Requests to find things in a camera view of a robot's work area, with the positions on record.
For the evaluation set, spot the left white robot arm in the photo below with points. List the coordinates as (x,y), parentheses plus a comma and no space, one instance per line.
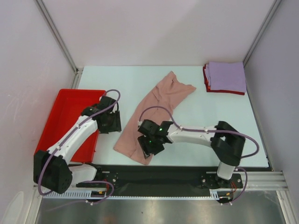
(51,170)

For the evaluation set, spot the folded lilac t shirt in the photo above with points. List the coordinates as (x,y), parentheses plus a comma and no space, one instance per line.
(227,77)

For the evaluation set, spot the white cable duct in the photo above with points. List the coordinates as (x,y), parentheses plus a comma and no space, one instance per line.
(100,194)

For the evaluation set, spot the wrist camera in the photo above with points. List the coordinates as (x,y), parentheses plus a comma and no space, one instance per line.
(152,129)
(105,105)

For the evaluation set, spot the aluminium frame rail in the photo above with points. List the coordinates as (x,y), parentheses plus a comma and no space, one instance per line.
(266,181)

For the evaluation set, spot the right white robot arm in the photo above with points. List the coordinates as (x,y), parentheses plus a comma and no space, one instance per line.
(223,139)

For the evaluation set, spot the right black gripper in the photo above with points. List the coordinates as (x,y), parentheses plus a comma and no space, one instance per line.
(148,146)

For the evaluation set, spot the folded orange t shirt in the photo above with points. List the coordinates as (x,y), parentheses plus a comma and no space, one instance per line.
(206,76)

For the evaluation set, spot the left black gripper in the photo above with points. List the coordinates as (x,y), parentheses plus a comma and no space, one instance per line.
(116,127)

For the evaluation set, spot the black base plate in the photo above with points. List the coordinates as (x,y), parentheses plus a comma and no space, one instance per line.
(161,181)

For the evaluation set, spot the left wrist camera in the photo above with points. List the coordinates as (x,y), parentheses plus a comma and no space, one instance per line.
(105,105)

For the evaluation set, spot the red plastic bin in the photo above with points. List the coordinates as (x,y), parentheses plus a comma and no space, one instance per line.
(65,112)

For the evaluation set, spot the folded red t shirt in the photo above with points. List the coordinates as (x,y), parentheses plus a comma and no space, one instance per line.
(225,91)

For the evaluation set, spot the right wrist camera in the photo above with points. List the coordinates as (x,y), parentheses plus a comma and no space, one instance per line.
(152,129)

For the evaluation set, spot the pink t shirt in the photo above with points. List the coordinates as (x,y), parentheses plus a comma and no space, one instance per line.
(157,106)

